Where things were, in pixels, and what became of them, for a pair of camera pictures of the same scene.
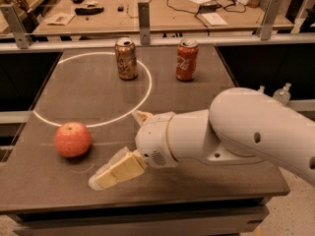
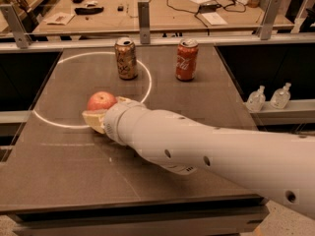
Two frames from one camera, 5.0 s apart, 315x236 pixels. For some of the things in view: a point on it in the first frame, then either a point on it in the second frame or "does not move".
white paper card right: x=215 y=19 does not move
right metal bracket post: x=271 y=15 does not move
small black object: x=120 y=9 does not move
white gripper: x=153 y=138 to x=115 y=119
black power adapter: x=207 y=8 does not move
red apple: x=72 y=140 to x=100 y=100
